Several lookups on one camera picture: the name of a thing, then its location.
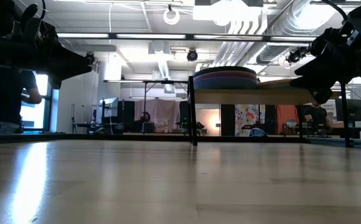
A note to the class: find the black cabinet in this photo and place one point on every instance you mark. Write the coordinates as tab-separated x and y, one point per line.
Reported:
127	115

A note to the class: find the orange cloth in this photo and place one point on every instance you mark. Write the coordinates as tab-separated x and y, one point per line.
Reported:
287	115

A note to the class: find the blue plastic plate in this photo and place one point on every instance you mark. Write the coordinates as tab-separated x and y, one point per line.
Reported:
224	84

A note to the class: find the dark green plastic plate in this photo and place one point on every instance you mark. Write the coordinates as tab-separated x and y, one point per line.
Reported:
224	69

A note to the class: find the silver ventilation duct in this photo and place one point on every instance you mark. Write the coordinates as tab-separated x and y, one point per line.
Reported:
280	31

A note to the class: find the black beam with light strips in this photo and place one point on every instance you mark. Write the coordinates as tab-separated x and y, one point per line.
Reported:
112	35

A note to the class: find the black computer monitor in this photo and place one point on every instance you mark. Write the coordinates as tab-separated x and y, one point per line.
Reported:
350	110

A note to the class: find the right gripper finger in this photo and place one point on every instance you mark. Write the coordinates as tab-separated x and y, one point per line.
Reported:
314	76
322	96

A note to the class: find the black metal rack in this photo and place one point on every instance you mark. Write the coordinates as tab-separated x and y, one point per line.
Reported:
155	81

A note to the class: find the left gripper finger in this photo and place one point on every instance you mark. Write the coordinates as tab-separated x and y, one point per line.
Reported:
55	82
62	62

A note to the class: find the floral patterned cloth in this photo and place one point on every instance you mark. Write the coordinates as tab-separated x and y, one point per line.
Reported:
246	118

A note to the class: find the magenta plastic plate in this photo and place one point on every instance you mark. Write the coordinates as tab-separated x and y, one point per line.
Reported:
224	75

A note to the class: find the black ceiling spotlight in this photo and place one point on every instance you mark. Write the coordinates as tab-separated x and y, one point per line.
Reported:
297	55
90	57
192	55

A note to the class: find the large window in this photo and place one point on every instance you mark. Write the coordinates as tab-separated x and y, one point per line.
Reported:
45	109

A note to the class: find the pink plastic plate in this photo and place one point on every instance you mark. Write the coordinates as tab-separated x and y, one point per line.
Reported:
275	81

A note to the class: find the beige curtain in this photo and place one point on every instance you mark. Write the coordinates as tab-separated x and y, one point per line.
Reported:
162	109

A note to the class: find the wooden shelf with black legs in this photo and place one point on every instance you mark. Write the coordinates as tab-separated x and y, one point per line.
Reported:
261	97

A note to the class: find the black metal table frame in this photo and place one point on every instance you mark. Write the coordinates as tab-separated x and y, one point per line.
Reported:
230	138

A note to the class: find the person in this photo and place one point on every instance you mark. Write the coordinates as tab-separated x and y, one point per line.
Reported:
316	116
145	119
3	99

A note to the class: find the blue white bag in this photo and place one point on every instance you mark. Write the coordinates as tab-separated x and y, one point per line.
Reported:
257	133

